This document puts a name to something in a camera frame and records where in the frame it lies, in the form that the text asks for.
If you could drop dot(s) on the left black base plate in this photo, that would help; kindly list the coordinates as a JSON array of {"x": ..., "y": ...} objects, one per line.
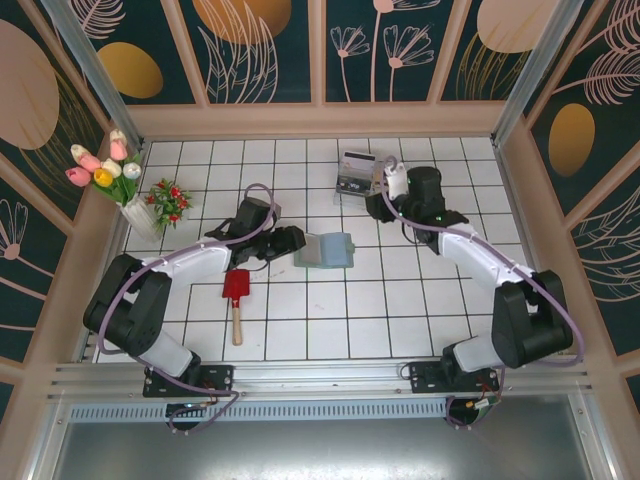
[{"x": 217, "y": 377}]

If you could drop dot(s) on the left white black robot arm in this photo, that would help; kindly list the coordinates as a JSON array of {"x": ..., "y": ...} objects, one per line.
[{"x": 190, "y": 260}]

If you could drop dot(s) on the white card magnetic stripe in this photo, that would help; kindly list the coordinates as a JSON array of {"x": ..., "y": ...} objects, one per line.
[{"x": 357, "y": 162}]

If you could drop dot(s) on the aluminium mounting rail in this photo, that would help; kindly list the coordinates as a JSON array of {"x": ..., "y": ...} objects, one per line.
[{"x": 320, "y": 380}]

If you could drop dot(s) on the clear stepped acrylic card stand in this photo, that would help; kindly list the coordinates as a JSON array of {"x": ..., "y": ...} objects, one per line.
[{"x": 350, "y": 201}]

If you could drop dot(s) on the green folding card holder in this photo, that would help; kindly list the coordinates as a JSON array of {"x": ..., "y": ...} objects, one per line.
[{"x": 335, "y": 250}]

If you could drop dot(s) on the grey metal sheet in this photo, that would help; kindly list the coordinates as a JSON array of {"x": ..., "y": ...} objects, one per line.
[{"x": 320, "y": 450}]

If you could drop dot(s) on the small green circuit board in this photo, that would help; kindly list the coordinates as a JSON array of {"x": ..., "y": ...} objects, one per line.
[{"x": 484, "y": 404}]

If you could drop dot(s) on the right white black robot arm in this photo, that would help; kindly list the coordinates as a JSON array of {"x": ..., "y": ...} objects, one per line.
[{"x": 475, "y": 255}]

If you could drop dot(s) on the black card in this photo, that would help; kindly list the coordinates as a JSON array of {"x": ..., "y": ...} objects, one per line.
[{"x": 354, "y": 186}]

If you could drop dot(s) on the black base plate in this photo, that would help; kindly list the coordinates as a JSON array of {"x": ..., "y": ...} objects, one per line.
[
  {"x": 425, "y": 377},
  {"x": 217, "y": 377}
]

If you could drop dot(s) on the small red flower plant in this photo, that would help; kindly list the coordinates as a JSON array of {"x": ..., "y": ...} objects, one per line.
[{"x": 170, "y": 202}]

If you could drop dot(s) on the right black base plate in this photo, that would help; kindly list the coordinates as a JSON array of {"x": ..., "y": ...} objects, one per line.
[{"x": 425, "y": 377}]

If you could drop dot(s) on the pastel artificial tulip bouquet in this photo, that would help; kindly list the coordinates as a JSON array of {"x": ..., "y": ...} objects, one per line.
[{"x": 107, "y": 172}]

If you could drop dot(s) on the aluminium frame post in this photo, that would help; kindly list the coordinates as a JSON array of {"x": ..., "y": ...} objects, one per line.
[
  {"x": 534, "y": 75},
  {"x": 98, "y": 75}
]

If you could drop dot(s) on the white ribbed vase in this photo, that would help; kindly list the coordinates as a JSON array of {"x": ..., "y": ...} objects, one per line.
[{"x": 140, "y": 220}]

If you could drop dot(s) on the gold card in box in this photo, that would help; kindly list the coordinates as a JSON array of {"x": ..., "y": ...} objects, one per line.
[{"x": 377, "y": 182}]

